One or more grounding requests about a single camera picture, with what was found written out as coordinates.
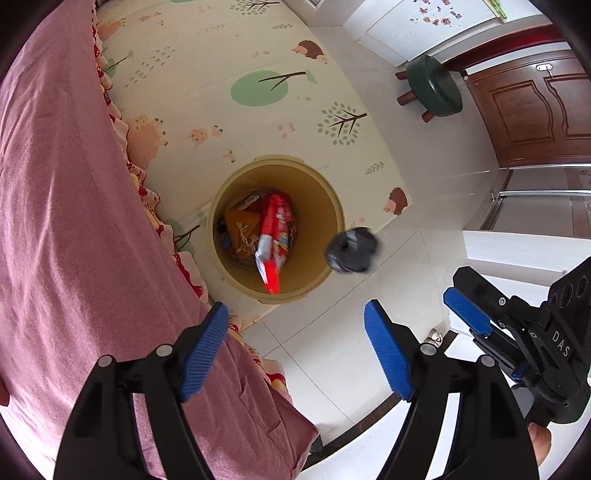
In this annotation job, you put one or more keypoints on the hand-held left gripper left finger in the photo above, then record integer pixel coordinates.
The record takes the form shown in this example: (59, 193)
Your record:
(203, 355)

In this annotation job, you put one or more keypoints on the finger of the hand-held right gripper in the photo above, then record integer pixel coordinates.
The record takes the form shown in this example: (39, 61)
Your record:
(480, 284)
(466, 309)

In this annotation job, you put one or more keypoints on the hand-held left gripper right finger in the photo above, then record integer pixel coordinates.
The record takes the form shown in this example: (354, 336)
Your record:
(388, 355)

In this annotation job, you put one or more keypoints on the dark grey sock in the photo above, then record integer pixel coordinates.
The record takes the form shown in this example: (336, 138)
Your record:
(351, 251)

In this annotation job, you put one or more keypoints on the long red snack wrapper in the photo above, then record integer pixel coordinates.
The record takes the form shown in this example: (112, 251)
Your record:
(274, 240)

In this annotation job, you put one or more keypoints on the yellow cloth pouch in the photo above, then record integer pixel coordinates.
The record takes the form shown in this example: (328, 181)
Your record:
(240, 221)

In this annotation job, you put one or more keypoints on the yellow plastic bin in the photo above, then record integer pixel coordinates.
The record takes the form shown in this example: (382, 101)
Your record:
(318, 207)

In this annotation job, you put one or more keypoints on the person's right hand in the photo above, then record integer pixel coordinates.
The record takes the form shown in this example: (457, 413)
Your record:
(539, 443)

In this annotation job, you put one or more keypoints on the brown wooden door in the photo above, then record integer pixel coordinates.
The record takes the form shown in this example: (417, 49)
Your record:
(521, 115)

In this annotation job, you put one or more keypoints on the green round stool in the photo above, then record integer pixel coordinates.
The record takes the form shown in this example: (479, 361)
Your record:
(436, 85)

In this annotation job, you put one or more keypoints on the pink blanket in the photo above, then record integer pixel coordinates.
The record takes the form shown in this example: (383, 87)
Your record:
(60, 207)

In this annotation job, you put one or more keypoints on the white door with stickers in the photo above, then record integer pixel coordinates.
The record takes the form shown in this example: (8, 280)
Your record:
(415, 32)

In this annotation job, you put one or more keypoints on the printed play mat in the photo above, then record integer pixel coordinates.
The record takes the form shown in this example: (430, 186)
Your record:
(207, 69)

